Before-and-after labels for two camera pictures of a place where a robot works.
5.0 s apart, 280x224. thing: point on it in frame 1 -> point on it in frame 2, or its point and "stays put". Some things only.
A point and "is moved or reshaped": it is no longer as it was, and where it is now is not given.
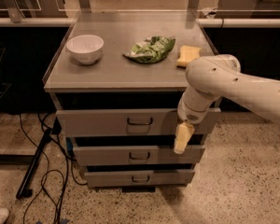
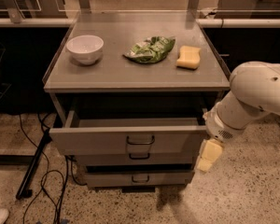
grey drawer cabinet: x=117 y=80 stays put
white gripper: x=189 y=114 -> x=218 y=126
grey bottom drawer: x=139 y=178 stays put
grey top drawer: x=131 y=122 is moved or reshaped
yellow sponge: x=187 y=54 stays put
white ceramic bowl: x=85 y=48 stays put
